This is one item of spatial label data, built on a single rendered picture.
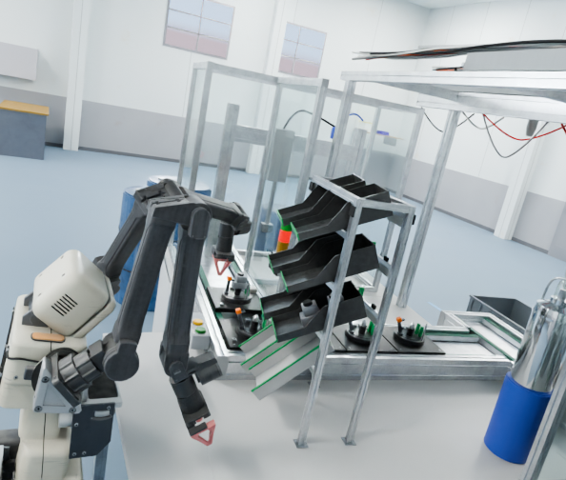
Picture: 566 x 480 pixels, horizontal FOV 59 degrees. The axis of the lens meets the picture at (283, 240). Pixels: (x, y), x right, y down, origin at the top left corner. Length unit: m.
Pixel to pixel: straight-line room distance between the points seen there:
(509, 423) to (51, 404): 1.42
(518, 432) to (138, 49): 11.35
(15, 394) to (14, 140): 9.16
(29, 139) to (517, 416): 9.58
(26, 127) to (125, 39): 3.22
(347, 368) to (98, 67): 10.77
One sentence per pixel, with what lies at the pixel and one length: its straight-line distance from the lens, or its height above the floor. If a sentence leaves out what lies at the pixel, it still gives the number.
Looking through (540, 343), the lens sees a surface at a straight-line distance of 1.83.
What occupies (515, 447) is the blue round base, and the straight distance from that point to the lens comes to 1.97.
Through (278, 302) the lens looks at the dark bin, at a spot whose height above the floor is 1.22.
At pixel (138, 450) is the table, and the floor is 0.86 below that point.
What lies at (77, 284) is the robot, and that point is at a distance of 1.29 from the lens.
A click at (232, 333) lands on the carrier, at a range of 2.01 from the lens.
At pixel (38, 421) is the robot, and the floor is 0.96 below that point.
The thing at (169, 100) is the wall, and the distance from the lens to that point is 12.45.
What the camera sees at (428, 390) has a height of 0.86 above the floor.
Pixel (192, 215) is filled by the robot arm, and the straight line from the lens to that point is 1.09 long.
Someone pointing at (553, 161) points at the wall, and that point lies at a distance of 11.63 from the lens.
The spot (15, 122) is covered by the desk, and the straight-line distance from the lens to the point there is 10.41.
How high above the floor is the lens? 1.87
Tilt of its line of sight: 15 degrees down
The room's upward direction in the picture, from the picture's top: 11 degrees clockwise
